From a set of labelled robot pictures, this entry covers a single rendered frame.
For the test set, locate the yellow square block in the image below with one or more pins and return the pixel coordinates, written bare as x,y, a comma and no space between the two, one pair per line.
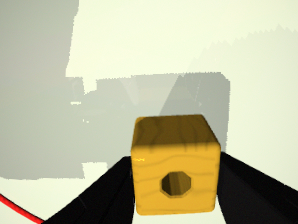
175,164

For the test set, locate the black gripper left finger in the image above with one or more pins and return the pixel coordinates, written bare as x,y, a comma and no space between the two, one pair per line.
109,200

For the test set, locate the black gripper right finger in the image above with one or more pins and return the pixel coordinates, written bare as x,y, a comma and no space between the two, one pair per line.
249,196

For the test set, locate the thin wooden stick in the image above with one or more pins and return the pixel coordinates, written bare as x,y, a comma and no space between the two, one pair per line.
25,213

